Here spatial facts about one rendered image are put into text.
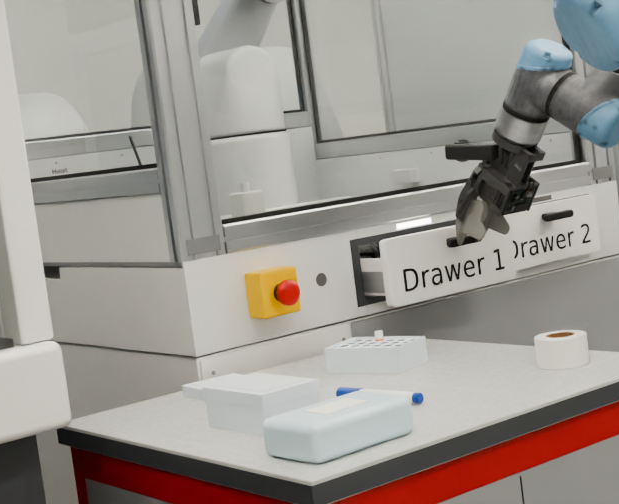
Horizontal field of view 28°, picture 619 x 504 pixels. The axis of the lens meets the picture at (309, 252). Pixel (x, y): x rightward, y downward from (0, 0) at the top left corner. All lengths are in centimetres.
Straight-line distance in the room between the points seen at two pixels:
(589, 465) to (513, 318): 78
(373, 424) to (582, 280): 116
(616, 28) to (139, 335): 95
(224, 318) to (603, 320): 89
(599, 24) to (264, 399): 58
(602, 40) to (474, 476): 52
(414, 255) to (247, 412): 61
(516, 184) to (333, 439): 74
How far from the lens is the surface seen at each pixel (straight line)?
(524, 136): 194
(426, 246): 207
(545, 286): 241
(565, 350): 169
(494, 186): 198
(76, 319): 223
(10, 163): 152
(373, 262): 207
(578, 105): 187
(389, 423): 140
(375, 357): 179
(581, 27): 151
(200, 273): 191
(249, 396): 152
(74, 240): 219
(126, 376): 212
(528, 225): 235
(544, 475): 155
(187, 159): 190
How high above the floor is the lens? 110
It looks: 5 degrees down
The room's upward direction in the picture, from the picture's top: 7 degrees counter-clockwise
